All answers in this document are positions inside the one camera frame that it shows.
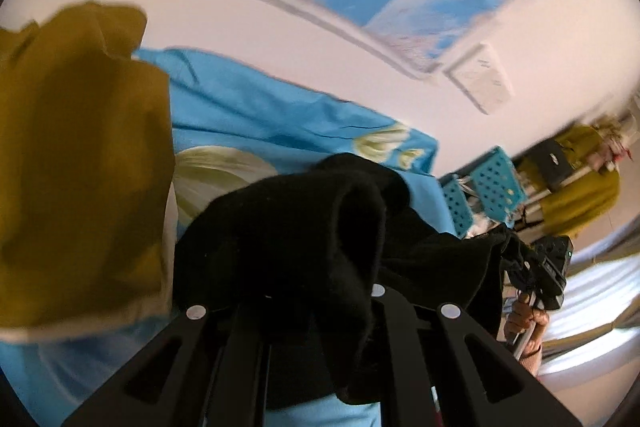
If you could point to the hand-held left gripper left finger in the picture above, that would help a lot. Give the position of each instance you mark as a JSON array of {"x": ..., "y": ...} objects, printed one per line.
[{"x": 200, "y": 347}]

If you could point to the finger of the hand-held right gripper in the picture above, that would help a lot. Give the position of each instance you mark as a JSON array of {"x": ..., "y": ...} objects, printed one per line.
[{"x": 520, "y": 272}]

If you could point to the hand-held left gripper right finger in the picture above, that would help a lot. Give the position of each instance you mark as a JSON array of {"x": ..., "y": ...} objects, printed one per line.
[{"x": 425, "y": 357}]

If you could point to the black garment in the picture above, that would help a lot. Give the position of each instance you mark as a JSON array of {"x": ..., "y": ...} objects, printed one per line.
[{"x": 310, "y": 237}]

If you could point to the person's right hand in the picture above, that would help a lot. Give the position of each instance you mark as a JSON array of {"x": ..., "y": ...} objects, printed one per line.
[{"x": 522, "y": 317}]

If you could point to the blue perforated plastic basket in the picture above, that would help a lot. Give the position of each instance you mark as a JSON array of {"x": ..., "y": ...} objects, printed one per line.
[{"x": 497, "y": 184}]

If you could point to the black handbag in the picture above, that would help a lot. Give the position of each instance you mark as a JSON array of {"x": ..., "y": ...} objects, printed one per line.
[{"x": 550, "y": 164}]

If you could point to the cream garment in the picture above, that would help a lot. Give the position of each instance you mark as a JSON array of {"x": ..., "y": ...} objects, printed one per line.
[{"x": 75, "y": 326}]

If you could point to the mustard garment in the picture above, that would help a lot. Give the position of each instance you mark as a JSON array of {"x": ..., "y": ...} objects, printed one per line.
[{"x": 75, "y": 157}]

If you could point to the blue floral bed sheet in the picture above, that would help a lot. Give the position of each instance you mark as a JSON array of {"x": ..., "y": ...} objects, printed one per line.
[{"x": 260, "y": 112}]

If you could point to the white wall power socket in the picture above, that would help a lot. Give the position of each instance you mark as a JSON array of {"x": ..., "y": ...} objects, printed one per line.
[{"x": 482, "y": 77}]

